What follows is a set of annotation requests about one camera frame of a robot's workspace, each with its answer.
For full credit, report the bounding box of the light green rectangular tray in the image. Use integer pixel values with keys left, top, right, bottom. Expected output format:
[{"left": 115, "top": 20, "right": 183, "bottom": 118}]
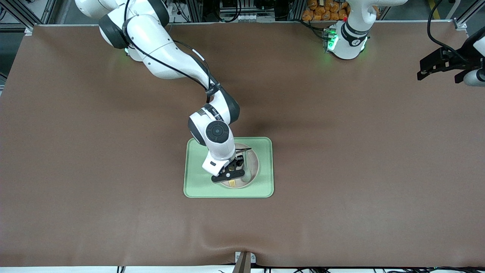
[{"left": 183, "top": 137, "right": 274, "bottom": 198}]

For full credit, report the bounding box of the aluminium frame post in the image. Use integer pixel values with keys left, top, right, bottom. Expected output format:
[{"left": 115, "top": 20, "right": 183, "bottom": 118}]
[
  {"left": 451, "top": 0, "right": 485, "bottom": 31},
  {"left": 0, "top": 0, "right": 36, "bottom": 36}
]

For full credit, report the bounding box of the metal equipment rack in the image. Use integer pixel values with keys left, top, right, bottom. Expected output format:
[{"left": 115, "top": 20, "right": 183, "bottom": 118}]
[{"left": 189, "top": 0, "right": 304, "bottom": 23}]

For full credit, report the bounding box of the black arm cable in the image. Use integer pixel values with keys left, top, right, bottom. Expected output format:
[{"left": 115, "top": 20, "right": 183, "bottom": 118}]
[
  {"left": 123, "top": 0, "right": 222, "bottom": 95},
  {"left": 427, "top": 0, "right": 465, "bottom": 61}
]

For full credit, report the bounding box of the white power strip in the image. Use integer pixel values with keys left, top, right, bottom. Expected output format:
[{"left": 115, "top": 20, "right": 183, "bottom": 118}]
[{"left": 224, "top": 13, "right": 262, "bottom": 22}]

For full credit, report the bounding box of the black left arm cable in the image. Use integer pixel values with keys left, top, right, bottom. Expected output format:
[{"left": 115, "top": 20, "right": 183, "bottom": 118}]
[{"left": 427, "top": 0, "right": 465, "bottom": 61}]

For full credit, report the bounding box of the black base cable bundle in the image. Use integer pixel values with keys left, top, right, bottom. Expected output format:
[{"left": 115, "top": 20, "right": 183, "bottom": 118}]
[{"left": 301, "top": 19, "right": 330, "bottom": 40}]

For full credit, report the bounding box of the brown table mat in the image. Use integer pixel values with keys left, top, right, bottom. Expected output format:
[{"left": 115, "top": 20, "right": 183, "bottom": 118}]
[{"left": 0, "top": 23, "right": 485, "bottom": 268}]

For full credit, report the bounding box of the white round plate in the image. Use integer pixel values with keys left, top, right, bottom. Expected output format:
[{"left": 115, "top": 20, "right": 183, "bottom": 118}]
[{"left": 220, "top": 143, "right": 260, "bottom": 189}]

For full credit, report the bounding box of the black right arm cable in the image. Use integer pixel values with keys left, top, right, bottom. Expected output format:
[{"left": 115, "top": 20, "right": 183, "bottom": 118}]
[{"left": 123, "top": 0, "right": 222, "bottom": 95}]

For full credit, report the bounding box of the pile of orange bags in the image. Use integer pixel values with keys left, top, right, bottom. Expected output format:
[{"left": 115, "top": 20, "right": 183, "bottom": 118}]
[{"left": 302, "top": 0, "right": 351, "bottom": 21}]

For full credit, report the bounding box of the metal table clamp bracket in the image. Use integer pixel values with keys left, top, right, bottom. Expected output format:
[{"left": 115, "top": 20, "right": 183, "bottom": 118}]
[{"left": 232, "top": 251, "right": 257, "bottom": 273}]

